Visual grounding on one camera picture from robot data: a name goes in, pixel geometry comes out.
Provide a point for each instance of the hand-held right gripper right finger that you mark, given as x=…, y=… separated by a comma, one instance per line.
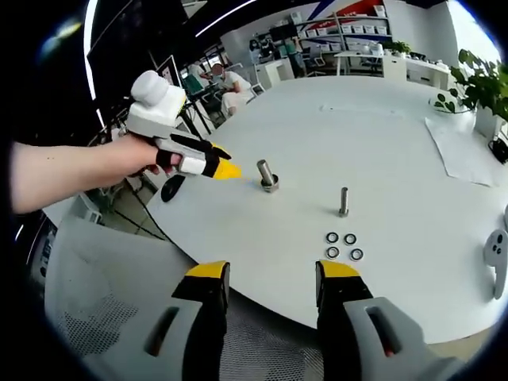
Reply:
x=357, y=341

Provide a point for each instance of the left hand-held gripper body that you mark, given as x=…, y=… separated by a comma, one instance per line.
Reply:
x=155, y=111

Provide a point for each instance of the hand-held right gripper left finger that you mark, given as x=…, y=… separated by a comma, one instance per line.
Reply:
x=186, y=337

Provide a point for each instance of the large threaded steel stud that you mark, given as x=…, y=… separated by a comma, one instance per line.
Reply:
x=265, y=170

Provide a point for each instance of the small steel washer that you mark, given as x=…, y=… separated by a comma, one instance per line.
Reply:
x=352, y=253
x=327, y=252
x=327, y=237
x=345, y=239

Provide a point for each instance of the small threaded steel stud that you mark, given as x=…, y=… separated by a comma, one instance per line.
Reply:
x=343, y=200

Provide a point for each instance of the person's left hand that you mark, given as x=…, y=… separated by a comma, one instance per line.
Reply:
x=137, y=156

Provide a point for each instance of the standing display screen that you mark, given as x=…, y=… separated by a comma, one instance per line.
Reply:
x=168, y=71

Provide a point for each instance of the grey mesh office chair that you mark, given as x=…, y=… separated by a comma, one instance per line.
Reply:
x=111, y=285

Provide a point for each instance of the black monitor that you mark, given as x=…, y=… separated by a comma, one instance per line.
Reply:
x=282, y=31

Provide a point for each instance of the white handheld controller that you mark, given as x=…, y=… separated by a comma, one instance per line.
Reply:
x=496, y=246

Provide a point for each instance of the white desk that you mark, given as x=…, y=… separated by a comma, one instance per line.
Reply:
x=357, y=55

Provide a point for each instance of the shelf with white bins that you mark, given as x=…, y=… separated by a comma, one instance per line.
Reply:
x=349, y=28

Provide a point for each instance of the white paper sheet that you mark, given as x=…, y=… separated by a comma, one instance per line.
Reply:
x=460, y=151

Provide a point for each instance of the small green plant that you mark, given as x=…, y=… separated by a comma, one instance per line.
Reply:
x=399, y=47

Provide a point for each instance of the long white cabinet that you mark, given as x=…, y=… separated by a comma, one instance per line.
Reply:
x=412, y=69

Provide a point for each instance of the small black device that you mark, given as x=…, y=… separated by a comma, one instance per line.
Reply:
x=501, y=151

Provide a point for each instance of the white plant pot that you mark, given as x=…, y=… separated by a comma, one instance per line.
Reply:
x=488, y=121

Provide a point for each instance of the green potted plant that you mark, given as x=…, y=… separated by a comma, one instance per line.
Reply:
x=484, y=83

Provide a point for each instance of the white pedestal cabinet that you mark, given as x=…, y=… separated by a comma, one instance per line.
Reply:
x=275, y=73

